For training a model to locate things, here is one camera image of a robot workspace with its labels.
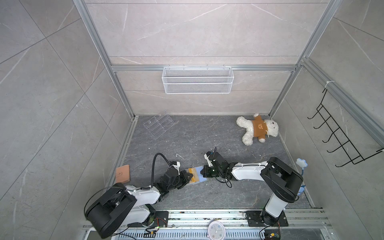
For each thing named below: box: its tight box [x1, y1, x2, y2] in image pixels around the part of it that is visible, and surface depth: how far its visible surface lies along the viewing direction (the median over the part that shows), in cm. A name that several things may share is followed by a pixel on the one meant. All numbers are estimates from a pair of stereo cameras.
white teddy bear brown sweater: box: [236, 113, 279, 146], surface depth 105 cm
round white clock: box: [208, 220, 226, 240], surface depth 70 cm
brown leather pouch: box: [115, 164, 131, 184], surface depth 90 cm
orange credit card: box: [189, 167, 200, 183], surface depth 88 cm
